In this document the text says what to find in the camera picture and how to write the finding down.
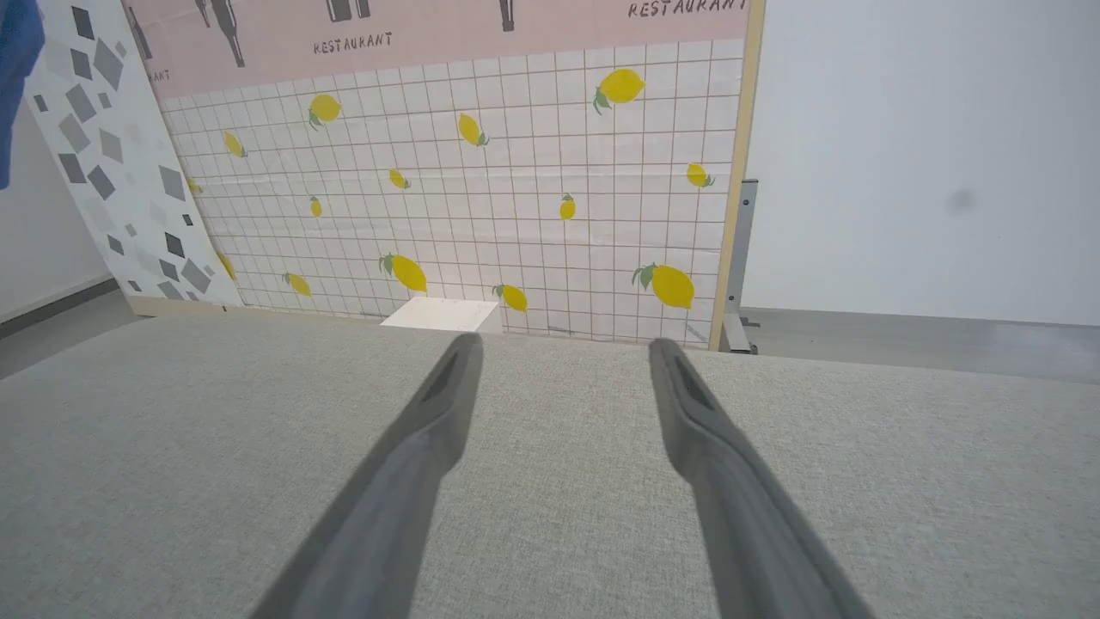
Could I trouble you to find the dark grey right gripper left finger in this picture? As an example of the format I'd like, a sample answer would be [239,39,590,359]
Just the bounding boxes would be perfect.
[249,333,485,619]

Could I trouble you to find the small white box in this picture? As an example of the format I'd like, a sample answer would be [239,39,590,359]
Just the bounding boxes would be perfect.
[380,297,506,335]

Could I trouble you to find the lemon print backdrop panel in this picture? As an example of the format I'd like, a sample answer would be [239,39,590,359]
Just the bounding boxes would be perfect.
[120,0,767,352]

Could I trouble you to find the white grey terrazzo print panel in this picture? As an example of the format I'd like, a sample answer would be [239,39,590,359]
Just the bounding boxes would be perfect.
[24,0,246,316]

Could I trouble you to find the grey metal panel stand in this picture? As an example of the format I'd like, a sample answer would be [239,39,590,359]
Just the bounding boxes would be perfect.
[722,179,761,355]

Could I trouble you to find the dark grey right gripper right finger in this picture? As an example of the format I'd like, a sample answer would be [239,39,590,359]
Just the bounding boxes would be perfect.
[648,338,874,619]

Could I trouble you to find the blue garment with white waistband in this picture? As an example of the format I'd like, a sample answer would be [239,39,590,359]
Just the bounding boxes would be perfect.
[0,0,46,191]

